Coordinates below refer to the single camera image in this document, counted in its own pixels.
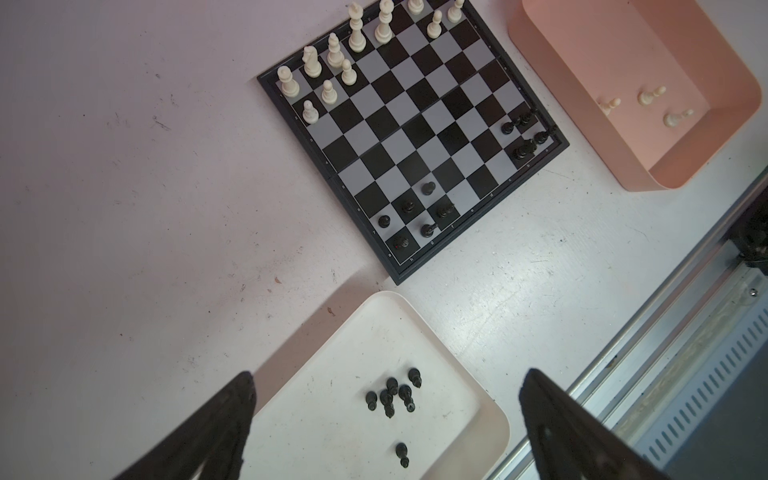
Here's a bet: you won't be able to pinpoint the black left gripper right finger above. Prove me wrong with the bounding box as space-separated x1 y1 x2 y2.
519 369 667 480

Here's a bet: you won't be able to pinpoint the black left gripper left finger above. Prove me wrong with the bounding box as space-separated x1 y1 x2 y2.
118 371 257 479

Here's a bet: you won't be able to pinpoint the white chess pawn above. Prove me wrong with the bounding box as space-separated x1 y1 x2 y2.
302 100 319 125

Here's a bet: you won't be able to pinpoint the white chess knight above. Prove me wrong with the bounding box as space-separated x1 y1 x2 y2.
302 45 322 79

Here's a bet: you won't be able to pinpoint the white plastic tray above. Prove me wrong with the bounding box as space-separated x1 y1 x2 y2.
241 291 510 479

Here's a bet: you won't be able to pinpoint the black chess pieces in tray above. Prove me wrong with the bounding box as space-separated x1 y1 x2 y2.
364 367 424 470

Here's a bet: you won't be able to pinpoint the pink plastic tray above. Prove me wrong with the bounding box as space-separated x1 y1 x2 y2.
508 1 762 192

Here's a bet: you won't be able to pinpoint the black and grey chessboard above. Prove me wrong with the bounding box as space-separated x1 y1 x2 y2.
258 1 569 283

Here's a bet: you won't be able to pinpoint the white chess rook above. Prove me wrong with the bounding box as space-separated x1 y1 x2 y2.
277 65 300 98

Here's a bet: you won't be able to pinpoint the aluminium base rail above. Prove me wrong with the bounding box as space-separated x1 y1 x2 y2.
485 173 768 480

